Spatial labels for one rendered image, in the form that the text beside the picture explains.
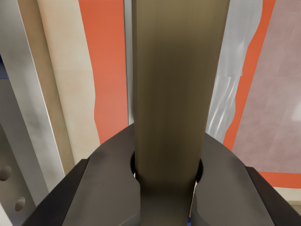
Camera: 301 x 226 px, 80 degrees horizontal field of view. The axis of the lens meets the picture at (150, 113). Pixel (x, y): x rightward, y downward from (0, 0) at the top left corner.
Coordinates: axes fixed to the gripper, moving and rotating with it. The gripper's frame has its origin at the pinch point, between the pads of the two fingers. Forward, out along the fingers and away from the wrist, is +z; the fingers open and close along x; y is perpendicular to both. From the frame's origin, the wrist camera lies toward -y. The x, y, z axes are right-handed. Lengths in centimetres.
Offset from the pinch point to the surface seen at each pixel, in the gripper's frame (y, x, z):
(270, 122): 6.8, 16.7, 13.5
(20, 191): 18.4, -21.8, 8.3
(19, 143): 90, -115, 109
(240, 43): -4.3, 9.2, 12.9
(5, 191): 15.9, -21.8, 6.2
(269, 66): -1.6, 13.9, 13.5
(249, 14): -7.3, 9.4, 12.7
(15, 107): 55, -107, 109
